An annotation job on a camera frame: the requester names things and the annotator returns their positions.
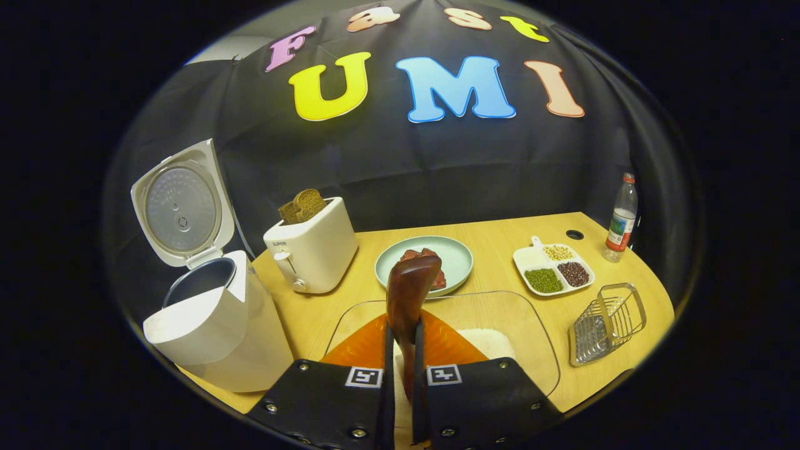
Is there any white rice cooker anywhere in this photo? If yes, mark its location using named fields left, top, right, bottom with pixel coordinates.
left=130, top=139, right=294, bottom=393

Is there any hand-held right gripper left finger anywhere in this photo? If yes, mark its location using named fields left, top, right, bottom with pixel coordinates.
left=245, top=312, right=396, bottom=449

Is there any clear glass container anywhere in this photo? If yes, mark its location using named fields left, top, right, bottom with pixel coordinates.
left=322, top=291, right=561, bottom=441

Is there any metal wire chopstick holder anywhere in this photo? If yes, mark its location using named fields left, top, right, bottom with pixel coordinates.
left=568, top=282, right=648, bottom=367

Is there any white divided bean dish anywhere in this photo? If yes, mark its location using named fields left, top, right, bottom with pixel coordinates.
left=512, top=236, right=596, bottom=297

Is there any white toaster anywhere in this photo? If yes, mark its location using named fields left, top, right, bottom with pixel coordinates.
left=263, top=197, right=359, bottom=294

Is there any clear plastic water bottle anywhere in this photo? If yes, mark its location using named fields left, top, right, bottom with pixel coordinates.
left=602, top=173, right=639, bottom=263

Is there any pale green plate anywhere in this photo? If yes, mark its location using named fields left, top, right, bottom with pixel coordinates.
left=374, top=236, right=474, bottom=298

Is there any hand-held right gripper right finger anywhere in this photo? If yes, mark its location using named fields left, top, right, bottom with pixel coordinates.
left=412, top=311, right=563, bottom=449

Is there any black backdrop cloth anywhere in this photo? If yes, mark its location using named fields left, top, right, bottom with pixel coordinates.
left=103, top=0, right=704, bottom=313

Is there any brown wooden spoon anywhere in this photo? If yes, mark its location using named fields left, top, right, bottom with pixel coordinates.
left=386, top=255, right=443, bottom=404

